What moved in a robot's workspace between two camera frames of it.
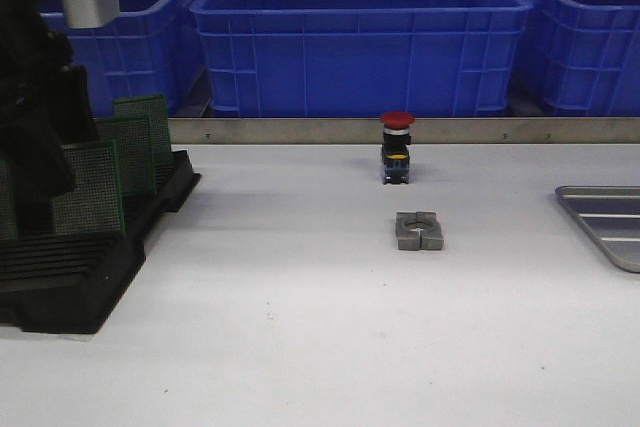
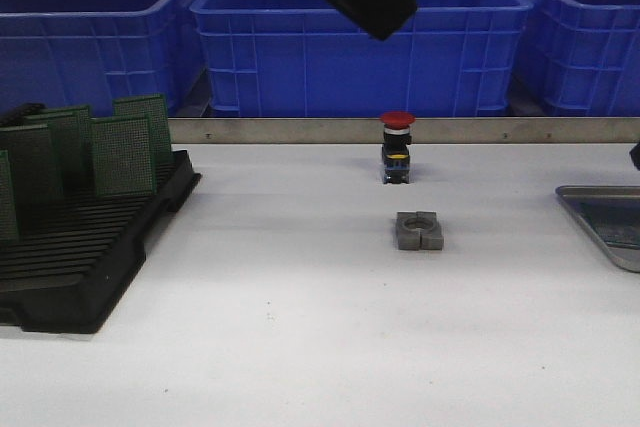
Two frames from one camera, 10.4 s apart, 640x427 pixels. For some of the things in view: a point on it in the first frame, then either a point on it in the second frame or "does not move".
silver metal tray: (612, 214) does not move
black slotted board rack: (63, 284) does not move
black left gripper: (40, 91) -> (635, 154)
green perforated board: (134, 139) does not move
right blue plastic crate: (583, 32) does not move
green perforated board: (95, 205) -> (617, 220)
